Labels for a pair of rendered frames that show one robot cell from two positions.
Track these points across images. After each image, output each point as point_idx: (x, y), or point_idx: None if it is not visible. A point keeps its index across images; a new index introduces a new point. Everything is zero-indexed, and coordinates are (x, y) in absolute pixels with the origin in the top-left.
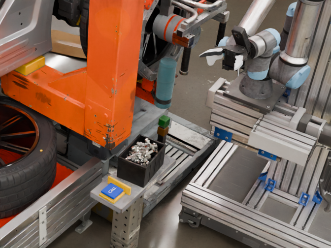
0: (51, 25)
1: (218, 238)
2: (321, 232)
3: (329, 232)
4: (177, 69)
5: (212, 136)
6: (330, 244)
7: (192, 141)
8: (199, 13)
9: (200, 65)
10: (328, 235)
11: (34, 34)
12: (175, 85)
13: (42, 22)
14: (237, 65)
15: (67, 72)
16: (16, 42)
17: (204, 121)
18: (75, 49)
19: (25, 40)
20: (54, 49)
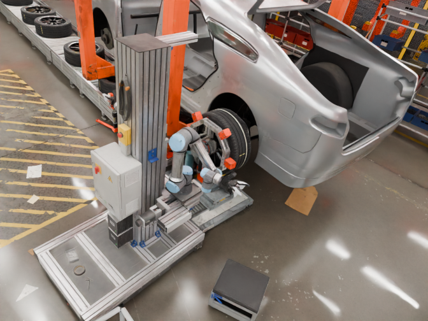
0: (322, 197)
1: None
2: (103, 227)
3: (101, 230)
4: (279, 242)
5: (200, 227)
6: (93, 223)
7: (197, 217)
8: (224, 165)
9: (286, 258)
10: (99, 228)
11: (199, 109)
12: (261, 235)
13: (202, 108)
14: (103, 93)
15: (272, 193)
16: (193, 104)
17: (223, 237)
18: (295, 200)
19: (196, 107)
20: (293, 192)
